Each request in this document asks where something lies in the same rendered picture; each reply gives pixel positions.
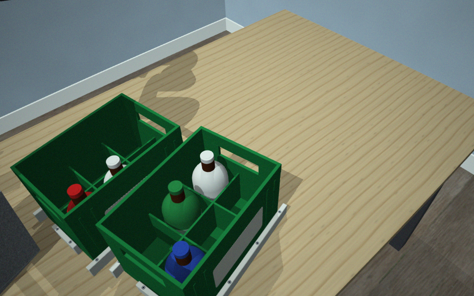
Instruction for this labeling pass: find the white bottle with grey band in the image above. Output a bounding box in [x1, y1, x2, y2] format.
[104, 155, 126, 183]

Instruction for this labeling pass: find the green plastic bottle crate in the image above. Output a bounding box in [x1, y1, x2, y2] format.
[95, 126, 282, 296]
[10, 93, 183, 260]

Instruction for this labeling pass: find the blue bottle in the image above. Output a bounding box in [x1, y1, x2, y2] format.
[165, 241, 205, 283]

